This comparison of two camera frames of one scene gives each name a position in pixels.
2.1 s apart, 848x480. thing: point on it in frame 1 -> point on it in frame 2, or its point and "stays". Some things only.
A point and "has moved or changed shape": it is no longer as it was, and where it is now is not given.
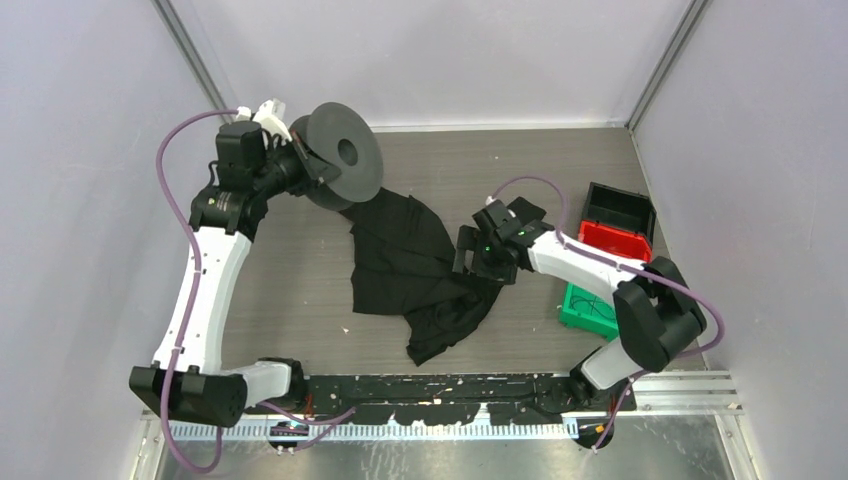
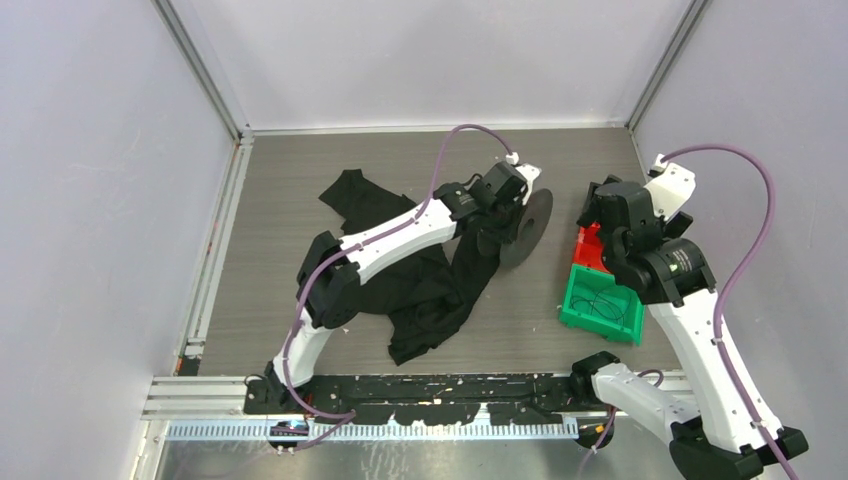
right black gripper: (471, 238) -> (676, 225)
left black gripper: (312, 168) -> (499, 234)
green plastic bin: (588, 311) stays
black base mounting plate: (445, 398) stays
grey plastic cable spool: (345, 137) has moved or changed shape
